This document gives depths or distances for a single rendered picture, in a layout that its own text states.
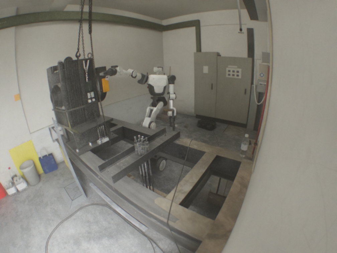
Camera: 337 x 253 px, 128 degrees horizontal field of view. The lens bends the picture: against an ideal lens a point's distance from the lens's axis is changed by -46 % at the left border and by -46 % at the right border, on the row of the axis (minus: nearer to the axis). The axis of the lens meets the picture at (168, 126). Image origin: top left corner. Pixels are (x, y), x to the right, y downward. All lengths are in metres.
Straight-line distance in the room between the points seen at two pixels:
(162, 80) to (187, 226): 1.80
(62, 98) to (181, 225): 1.52
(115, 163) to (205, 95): 2.97
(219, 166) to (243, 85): 2.34
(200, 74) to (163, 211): 3.33
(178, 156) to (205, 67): 2.54
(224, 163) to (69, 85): 1.74
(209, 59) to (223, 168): 2.74
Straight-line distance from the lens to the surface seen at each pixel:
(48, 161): 2.85
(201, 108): 3.93
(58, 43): 2.99
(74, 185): 2.37
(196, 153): 1.56
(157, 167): 2.09
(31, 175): 2.75
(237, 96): 3.57
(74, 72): 1.73
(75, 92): 1.71
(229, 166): 1.50
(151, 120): 2.10
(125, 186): 1.10
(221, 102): 3.70
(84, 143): 1.77
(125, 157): 1.38
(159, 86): 2.13
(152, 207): 0.94
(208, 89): 3.75
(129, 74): 1.88
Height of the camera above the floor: 1.42
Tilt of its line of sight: 23 degrees down
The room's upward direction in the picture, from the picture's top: 2 degrees counter-clockwise
